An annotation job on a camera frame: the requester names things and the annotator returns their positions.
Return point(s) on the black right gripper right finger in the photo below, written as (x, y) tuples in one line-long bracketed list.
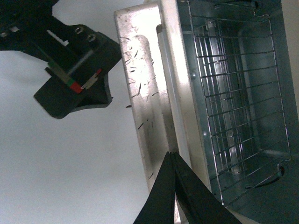
[(197, 202)]

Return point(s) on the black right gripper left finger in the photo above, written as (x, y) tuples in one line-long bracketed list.
[(159, 207)]

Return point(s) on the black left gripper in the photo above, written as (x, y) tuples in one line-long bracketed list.
[(79, 58)]

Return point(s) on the cream Toshiba toaster oven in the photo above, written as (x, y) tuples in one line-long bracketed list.
[(276, 201)]

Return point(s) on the wire oven rack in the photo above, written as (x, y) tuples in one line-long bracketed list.
[(239, 77)]

